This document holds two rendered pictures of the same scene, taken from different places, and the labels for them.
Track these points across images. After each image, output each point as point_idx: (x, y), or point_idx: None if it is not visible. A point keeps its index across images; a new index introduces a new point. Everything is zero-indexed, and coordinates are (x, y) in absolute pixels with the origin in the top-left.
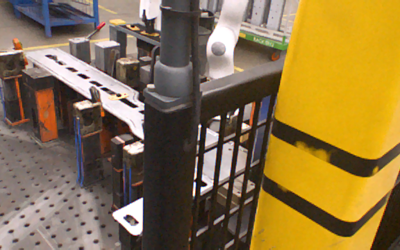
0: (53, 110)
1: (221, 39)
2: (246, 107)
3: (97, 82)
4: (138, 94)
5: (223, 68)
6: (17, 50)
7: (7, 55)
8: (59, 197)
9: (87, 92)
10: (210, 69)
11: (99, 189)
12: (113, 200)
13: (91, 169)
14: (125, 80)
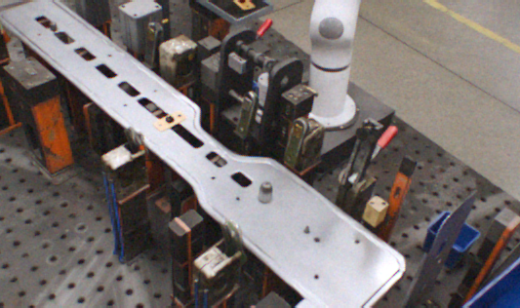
0: (62, 128)
1: (338, 15)
2: (368, 99)
3: (131, 85)
4: (201, 112)
5: (336, 53)
6: None
7: None
8: (91, 284)
9: (118, 113)
10: (314, 52)
11: (149, 265)
12: (174, 294)
13: (135, 238)
14: (176, 78)
